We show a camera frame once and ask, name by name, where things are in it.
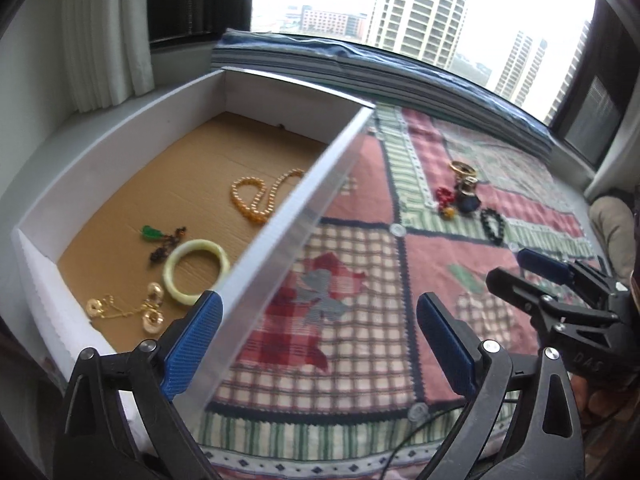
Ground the white right curtain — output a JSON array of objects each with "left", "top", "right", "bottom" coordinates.
[{"left": 585, "top": 0, "right": 639, "bottom": 200}]

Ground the white cardboard box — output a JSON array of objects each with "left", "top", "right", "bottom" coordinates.
[{"left": 12, "top": 68, "right": 374, "bottom": 425}]

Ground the pale green jade bangle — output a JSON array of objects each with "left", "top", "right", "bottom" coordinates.
[{"left": 162, "top": 238, "right": 231, "bottom": 307}]

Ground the black bead bracelet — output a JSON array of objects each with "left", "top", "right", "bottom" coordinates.
[{"left": 480, "top": 207, "right": 507, "bottom": 247}]

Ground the gold ring charm necklace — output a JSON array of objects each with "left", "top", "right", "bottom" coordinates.
[{"left": 84, "top": 282, "right": 165, "bottom": 336}]

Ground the red bead bracelet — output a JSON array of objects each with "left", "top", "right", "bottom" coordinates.
[{"left": 434, "top": 185, "right": 458, "bottom": 221}]

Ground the green jade pendant cord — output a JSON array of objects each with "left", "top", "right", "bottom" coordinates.
[{"left": 141, "top": 224, "right": 188, "bottom": 265}]

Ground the person's right hand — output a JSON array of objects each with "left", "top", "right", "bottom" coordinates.
[{"left": 570, "top": 263, "right": 639, "bottom": 427}]

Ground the gold chain bangle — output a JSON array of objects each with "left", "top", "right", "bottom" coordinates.
[{"left": 449, "top": 160, "right": 477, "bottom": 178}]

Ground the white curtain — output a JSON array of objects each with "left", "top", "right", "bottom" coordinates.
[
  {"left": 585, "top": 0, "right": 639, "bottom": 200},
  {"left": 62, "top": 0, "right": 155, "bottom": 113}
]

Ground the gold pearl bead necklace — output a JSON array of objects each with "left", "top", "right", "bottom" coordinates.
[{"left": 230, "top": 167, "right": 306, "bottom": 226}]

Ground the beige pillow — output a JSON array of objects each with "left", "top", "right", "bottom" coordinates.
[{"left": 589, "top": 196, "right": 636, "bottom": 285}]

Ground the white left curtain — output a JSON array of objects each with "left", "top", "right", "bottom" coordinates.
[{"left": 62, "top": 0, "right": 155, "bottom": 113}]

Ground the patchwork plaid quilt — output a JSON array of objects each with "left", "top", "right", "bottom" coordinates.
[{"left": 195, "top": 105, "right": 596, "bottom": 479}]

